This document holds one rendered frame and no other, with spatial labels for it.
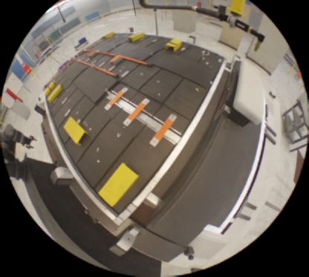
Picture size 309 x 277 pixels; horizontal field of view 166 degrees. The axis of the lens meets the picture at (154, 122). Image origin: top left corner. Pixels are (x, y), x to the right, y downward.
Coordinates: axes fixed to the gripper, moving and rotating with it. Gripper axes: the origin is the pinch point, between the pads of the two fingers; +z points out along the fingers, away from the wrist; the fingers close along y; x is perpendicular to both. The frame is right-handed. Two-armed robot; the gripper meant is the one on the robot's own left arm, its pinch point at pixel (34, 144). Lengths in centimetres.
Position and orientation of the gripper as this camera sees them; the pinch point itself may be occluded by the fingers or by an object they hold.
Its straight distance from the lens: 134.1
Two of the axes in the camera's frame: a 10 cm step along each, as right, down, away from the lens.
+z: 0.8, 4.1, 9.1
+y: -5.2, 8.0, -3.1
